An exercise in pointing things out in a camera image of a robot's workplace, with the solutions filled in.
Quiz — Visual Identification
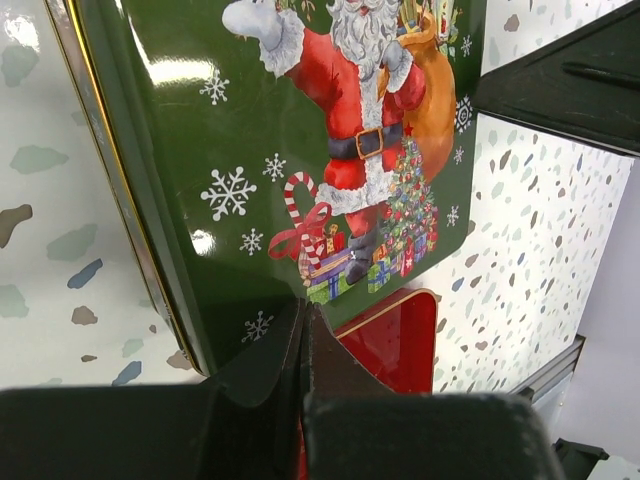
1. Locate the aluminium frame rail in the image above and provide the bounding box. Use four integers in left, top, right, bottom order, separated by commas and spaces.
511, 334, 585, 442

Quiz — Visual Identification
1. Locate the green tin lid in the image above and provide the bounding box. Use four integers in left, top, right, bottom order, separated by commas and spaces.
77, 0, 489, 376

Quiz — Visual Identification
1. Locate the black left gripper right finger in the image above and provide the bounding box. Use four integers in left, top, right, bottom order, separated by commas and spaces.
301, 305, 564, 479

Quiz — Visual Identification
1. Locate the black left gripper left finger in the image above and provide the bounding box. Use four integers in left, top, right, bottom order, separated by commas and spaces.
1, 301, 303, 479

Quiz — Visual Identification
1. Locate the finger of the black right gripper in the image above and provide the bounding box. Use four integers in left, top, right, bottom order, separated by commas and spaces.
472, 4, 639, 156

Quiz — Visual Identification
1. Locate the red lacquer tray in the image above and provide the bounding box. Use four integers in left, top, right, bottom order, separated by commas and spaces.
300, 288, 437, 479

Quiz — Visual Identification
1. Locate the green cookie tin box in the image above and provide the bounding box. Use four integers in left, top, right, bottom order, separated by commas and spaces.
44, 0, 211, 376

